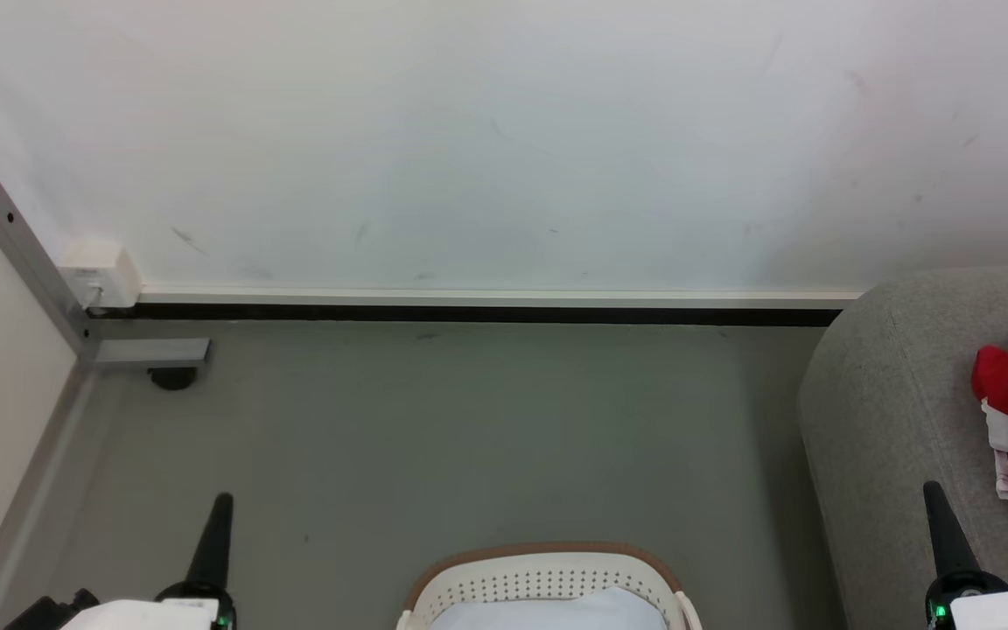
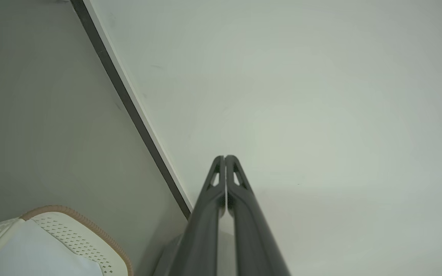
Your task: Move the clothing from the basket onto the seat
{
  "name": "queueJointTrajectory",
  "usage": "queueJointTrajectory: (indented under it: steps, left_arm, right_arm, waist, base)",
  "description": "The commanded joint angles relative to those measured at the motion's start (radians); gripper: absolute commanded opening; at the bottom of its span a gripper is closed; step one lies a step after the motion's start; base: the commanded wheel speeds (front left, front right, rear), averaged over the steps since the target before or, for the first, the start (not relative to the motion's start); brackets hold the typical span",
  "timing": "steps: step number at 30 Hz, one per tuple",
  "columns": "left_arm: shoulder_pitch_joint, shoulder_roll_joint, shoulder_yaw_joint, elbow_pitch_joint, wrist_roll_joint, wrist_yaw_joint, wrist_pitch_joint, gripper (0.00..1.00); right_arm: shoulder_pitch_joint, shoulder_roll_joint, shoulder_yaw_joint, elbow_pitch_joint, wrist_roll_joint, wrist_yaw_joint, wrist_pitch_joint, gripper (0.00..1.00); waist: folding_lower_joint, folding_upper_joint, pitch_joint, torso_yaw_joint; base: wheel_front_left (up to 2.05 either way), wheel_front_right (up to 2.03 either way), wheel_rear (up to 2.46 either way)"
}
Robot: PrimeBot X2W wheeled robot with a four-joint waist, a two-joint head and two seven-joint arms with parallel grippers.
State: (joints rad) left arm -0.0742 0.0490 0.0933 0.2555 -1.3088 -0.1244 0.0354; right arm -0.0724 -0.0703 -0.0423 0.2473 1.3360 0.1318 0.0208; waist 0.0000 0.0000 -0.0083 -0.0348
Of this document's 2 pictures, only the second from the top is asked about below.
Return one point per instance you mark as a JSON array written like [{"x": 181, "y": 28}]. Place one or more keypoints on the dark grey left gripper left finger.
[{"x": 202, "y": 230}]

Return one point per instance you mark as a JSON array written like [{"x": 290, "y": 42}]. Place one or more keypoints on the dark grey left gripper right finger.
[{"x": 251, "y": 237}]

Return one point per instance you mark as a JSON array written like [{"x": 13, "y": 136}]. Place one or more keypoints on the white perforated basket brown rim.
[{"x": 79, "y": 234}]

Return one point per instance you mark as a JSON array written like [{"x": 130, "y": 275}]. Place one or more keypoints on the dark grey baseboard strip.
[{"x": 129, "y": 107}]

